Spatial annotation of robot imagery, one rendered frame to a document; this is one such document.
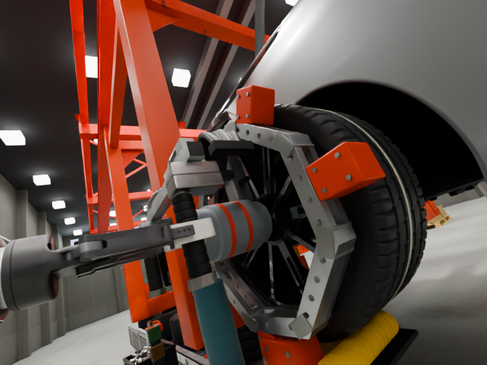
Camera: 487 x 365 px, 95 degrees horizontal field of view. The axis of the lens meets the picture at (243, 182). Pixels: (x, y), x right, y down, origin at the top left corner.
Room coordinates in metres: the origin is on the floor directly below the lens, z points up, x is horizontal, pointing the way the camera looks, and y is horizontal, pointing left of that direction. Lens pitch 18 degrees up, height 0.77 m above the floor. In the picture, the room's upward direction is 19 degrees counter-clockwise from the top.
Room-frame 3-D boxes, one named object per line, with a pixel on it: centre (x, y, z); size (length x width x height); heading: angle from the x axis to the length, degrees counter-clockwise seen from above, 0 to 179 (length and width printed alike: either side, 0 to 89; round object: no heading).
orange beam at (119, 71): (1.79, 0.92, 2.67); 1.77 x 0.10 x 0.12; 37
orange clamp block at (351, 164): (0.39, -0.17, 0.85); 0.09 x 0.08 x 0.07; 37
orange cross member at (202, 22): (1.86, -0.75, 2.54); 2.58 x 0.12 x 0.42; 127
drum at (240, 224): (0.59, 0.08, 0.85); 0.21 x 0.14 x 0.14; 127
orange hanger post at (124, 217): (2.55, 1.52, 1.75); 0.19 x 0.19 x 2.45; 37
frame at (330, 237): (0.63, 0.02, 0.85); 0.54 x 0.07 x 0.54; 37
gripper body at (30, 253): (0.26, 0.23, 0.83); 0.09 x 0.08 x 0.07; 128
